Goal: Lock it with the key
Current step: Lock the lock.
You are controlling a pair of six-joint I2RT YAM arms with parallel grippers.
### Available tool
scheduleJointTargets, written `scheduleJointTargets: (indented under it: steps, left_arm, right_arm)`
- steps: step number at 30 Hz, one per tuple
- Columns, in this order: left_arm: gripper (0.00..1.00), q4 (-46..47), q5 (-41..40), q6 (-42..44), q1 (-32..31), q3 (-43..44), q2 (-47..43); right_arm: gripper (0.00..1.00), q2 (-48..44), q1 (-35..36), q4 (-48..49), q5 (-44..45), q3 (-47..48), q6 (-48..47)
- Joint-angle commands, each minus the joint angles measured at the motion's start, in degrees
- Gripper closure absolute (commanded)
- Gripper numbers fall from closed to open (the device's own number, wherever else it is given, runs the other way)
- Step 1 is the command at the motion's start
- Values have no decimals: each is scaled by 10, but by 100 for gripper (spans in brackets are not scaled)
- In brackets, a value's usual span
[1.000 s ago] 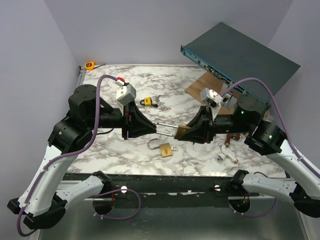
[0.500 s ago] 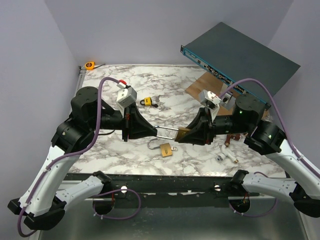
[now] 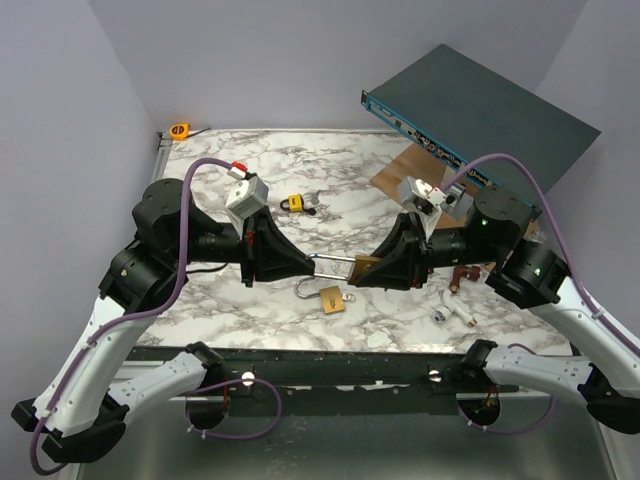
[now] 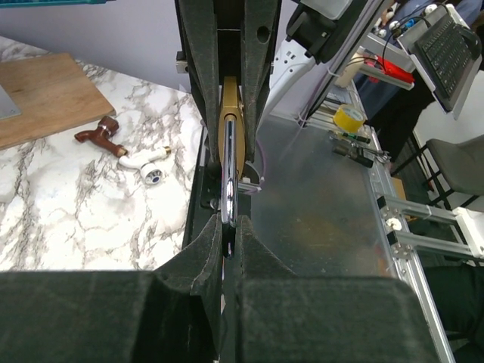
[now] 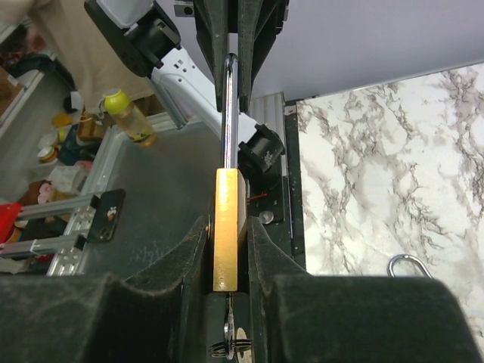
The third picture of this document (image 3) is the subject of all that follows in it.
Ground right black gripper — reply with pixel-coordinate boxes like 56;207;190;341
352;210;499;290

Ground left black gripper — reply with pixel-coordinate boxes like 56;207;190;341
176;206;319;287

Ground long shackle brass padlock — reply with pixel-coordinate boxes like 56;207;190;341
309;253;360;286

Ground yellow padlock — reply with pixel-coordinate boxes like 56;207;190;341
279;194;306;213

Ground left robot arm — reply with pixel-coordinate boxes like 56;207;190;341
11;178;315;465

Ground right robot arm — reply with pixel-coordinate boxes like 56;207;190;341
348;177;639;435

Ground open brass padlock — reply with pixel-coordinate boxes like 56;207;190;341
293;277;346;315

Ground wooden board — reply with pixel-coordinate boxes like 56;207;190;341
371;145;542;241

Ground orange tape measure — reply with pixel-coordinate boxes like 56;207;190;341
168;122;210;142

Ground small silver ring part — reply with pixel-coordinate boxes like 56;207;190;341
433;309;448;324

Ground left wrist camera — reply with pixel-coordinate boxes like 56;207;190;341
225;162;269;231

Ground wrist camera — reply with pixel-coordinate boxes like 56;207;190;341
396;176;447;216
225;162;269;231

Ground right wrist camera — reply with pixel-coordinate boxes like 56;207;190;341
396;176;447;216

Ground silver metal bracket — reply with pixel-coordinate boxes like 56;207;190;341
442;183;473;220

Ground black mounting rail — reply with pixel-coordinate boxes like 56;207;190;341
164;348;521;417

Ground blue network switch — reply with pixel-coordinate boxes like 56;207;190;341
361;44;601;205

